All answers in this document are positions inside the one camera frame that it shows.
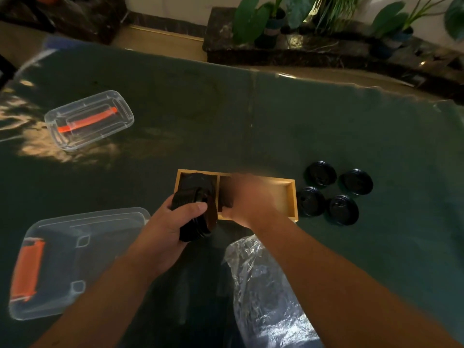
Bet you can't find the person's left hand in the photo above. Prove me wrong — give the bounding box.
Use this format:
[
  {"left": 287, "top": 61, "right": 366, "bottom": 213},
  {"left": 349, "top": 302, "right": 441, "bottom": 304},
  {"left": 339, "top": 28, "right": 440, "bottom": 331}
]
[{"left": 131, "top": 194, "right": 209, "bottom": 279}]

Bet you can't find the person's right hand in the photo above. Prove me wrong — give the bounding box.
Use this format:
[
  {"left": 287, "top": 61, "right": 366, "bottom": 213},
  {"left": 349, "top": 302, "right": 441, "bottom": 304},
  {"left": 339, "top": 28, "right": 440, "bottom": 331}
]
[{"left": 220, "top": 173, "right": 291, "bottom": 231}]

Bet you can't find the stack of black cup lids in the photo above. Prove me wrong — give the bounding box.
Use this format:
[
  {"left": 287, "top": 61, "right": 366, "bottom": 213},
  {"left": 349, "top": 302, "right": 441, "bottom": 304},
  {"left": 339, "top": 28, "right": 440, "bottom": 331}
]
[
  {"left": 179, "top": 172, "right": 218, "bottom": 194},
  {"left": 171, "top": 188, "right": 219, "bottom": 244}
]

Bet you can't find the person's left forearm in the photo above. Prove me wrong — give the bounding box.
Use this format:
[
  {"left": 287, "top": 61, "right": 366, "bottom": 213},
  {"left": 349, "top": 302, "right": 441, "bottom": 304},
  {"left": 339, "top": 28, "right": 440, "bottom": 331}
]
[{"left": 31, "top": 246, "right": 164, "bottom": 348}]

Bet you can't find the person's right forearm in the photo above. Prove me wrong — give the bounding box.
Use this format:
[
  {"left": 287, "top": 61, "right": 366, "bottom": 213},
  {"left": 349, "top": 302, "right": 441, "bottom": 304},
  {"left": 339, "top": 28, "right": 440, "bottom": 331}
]
[{"left": 252, "top": 217, "right": 464, "bottom": 348}]

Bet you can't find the wooden divided tray box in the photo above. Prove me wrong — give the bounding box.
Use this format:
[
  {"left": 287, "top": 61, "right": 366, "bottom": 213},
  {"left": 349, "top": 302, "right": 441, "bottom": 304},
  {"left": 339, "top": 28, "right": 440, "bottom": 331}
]
[{"left": 174, "top": 169, "right": 300, "bottom": 224}]

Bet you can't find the black cup lid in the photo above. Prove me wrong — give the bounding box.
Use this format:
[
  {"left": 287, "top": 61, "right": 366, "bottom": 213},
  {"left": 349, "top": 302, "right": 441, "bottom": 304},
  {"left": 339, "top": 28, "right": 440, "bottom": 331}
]
[
  {"left": 342, "top": 169, "right": 374, "bottom": 196},
  {"left": 305, "top": 161, "right": 338, "bottom": 188},
  {"left": 297, "top": 186, "right": 326, "bottom": 218},
  {"left": 327, "top": 194, "right": 360, "bottom": 226}
]

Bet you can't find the clear crinkled plastic bag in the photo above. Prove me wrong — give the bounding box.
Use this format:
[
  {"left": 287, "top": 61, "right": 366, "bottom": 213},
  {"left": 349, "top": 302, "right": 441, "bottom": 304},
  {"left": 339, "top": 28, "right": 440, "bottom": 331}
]
[{"left": 221, "top": 235, "right": 321, "bottom": 348}]

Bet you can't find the dark green table cloth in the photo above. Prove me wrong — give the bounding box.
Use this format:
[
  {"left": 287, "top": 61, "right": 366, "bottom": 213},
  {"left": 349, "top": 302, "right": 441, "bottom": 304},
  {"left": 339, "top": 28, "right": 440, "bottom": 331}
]
[{"left": 0, "top": 43, "right": 464, "bottom": 348}]

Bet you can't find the clear box with orange latch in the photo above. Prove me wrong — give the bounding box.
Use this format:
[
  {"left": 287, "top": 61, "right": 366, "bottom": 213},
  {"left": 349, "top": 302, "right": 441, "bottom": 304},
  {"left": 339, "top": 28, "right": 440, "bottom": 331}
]
[{"left": 8, "top": 207, "right": 151, "bottom": 321}]

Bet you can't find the dark marble ledge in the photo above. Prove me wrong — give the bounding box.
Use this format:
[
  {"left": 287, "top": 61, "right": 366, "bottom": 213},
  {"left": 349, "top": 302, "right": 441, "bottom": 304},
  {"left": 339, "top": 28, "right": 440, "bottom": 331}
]
[{"left": 202, "top": 6, "right": 464, "bottom": 102}]

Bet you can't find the broad-leaf potted plant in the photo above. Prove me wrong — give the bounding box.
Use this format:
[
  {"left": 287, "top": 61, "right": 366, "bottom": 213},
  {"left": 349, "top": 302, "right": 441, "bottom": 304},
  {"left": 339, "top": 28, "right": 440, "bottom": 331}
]
[{"left": 232, "top": 0, "right": 317, "bottom": 48}]

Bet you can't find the thin-leaf grassy plant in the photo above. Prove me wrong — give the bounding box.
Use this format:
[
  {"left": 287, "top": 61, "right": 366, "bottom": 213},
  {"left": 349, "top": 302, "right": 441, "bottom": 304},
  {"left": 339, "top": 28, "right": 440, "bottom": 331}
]
[{"left": 312, "top": 0, "right": 365, "bottom": 33}]

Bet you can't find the long-leaf potted plant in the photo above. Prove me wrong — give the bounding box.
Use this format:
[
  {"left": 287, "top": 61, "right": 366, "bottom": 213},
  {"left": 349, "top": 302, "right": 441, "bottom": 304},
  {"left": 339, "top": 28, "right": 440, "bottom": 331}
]
[{"left": 370, "top": 0, "right": 464, "bottom": 59}]

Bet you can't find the clear lid with orange handle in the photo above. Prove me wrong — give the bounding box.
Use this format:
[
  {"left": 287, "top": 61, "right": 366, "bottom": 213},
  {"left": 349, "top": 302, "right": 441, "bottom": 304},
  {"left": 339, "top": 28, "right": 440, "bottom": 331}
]
[{"left": 44, "top": 90, "right": 135, "bottom": 153}]

